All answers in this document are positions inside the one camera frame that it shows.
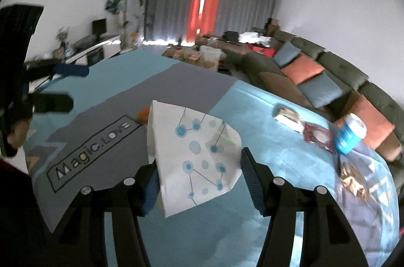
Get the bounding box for clear plastic snack bag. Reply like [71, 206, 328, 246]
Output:
[337, 141, 399, 208]

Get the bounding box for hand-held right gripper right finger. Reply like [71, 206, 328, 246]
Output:
[241, 147, 356, 267]

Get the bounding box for small white snack box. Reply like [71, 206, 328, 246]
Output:
[274, 107, 305, 132]

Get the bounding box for black and white TV cabinet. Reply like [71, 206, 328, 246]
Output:
[27, 34, 122, 69]

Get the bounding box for green brown corner sofa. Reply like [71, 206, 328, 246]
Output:
[221, 19, 403, 162]

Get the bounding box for brown coffee table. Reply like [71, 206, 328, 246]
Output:
[196, 34, 250, 61]

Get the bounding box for red cloth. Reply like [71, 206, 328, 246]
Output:
[252, 44, 275, 59]

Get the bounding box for white clothes pile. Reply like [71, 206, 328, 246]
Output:
[238, 31, 272, 44]

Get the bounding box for white blue-dotted paper bag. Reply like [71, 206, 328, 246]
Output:
[147, 100, 243, 218]

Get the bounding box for brown cardboard box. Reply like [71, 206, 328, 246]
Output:
[267, 18, 282, 36]

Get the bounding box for large orange cushion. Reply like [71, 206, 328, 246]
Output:
[333, 93, 396, 150]

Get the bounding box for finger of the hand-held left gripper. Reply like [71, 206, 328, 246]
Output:
[25, 58, 90, 80]
[30, 92, 74, 113]

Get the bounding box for white standing air conditioner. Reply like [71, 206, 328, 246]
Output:
[121, 0, 149, 50]

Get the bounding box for dark red snack packet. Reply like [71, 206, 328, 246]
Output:
[302, 123, 337, 154]

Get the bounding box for black monitor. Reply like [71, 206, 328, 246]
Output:
[91, 19, 107, 36]

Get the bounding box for large blue cushion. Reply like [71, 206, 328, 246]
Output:
[298, 73, 343, 109]

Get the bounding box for small blue cushion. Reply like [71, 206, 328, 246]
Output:
[273, 41, 300, 67]

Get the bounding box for small orange cushion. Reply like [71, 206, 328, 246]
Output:
[281, 54, 325, 85]

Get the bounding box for small potted plant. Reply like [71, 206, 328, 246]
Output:
[57, 27, 71, 48]

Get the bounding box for person's left hand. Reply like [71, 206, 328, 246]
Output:
[7, 116, 32, 157]

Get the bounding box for blue cup with white lid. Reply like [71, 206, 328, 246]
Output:
[335, 113, 367, 155]

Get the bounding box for blue grey printed mat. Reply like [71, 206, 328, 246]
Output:
[23, 50, 400, 267]

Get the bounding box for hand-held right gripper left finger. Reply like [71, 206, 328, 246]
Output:
[54, 160, 161, 267]

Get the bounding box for standing fan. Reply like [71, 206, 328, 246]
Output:
[106, 0, 127, 50]

